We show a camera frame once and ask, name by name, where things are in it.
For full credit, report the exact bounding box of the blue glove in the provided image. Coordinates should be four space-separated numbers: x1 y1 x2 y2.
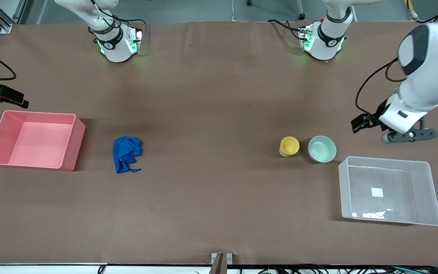
113 136 143 174

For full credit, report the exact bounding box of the clear plastic bin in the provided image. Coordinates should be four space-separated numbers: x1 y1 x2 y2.
338 156 438 227

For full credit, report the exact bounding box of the brown table mat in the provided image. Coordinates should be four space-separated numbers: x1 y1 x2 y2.
0 21 438 266

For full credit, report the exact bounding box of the mint green bowl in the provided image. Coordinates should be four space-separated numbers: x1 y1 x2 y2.
308 135 337 163

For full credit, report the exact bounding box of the pink plastic bin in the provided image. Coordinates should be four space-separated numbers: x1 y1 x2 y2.
0 110 86 172

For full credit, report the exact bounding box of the metal bracket with brown post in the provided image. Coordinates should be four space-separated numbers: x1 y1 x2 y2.
211 253 233 274

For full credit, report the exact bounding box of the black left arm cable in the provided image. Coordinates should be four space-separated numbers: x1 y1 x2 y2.
355 0 438 115

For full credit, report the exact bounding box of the black base cable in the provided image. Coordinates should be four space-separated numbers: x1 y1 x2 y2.
268 18 305 40
90 0 151 35

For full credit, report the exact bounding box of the aluminium frame profile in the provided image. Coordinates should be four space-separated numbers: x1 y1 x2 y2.
0 0 27 34

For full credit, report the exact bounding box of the yellow cup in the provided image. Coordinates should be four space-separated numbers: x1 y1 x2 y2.
279 136 300 158

